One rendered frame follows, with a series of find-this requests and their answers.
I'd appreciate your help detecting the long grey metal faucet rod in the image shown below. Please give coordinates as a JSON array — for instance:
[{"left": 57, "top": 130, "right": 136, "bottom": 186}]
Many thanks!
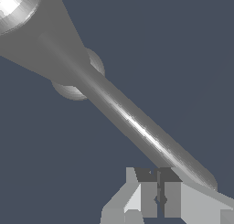
[{"left": 38, "top": 32, "right": 219, "bottom": 192}]

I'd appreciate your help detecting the round grey faucet base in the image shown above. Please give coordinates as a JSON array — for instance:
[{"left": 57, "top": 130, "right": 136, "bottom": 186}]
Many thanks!
[{"left": 50, "top": 48, "right": 106, "bottom": 101}]

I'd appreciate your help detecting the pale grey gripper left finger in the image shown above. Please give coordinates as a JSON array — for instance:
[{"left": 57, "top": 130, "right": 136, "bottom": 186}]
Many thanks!
[{"left": 100, "top": 166, "right": 159, "bottom": 224}]

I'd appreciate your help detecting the grey cone faucet body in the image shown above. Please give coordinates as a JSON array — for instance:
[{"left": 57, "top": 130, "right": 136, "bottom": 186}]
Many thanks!
[{"left": 0, "top": 0, "right": 92, "bottom": 91}]

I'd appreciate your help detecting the shiny grey metal ball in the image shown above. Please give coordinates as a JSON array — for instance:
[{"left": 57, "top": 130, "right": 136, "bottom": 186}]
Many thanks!
[{"left": 0, "top": 0, "right": 43, "bottom": 37}]

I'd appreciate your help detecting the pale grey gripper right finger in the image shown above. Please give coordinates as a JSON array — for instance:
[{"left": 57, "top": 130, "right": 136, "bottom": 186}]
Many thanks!
[{"left": 158, "top": 167, "right": 234, "bottom": 224}]

